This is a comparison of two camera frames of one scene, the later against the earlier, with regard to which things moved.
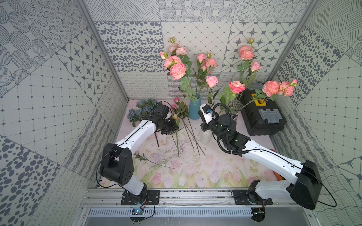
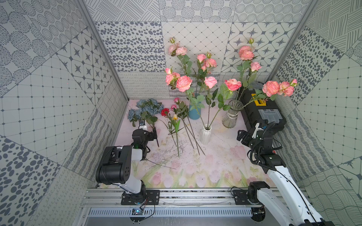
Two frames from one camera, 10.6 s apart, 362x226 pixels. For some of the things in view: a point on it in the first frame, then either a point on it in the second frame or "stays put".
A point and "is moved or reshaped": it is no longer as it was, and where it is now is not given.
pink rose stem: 236,87 is moved or reshaped
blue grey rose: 144,108 stays put
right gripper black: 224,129 → 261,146
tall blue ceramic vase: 194,106 stays put
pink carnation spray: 210,62 stays put
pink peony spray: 178,66 → 183,83
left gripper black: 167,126 → 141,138
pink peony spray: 272,88 stays put
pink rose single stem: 201,74 stays put
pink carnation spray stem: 174,50 stays put
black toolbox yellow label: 262,115 stays put
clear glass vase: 235,107 stays put
